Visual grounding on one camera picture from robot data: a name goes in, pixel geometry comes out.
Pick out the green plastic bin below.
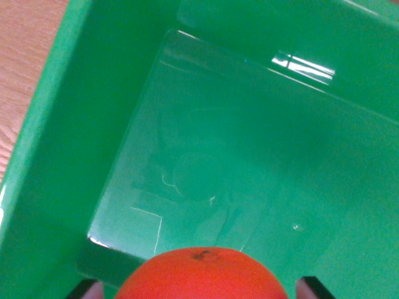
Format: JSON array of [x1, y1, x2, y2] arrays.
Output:
[[0, 0, 399, 299]]

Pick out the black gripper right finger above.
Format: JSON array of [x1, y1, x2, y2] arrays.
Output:
[[295, 275, 337, 299]]

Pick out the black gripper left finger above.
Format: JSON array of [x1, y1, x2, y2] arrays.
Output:
[[65, 278, 104, 299]]

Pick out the orange tangerine fruit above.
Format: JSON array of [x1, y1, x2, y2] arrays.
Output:
[[114, 246, 289, 299]]

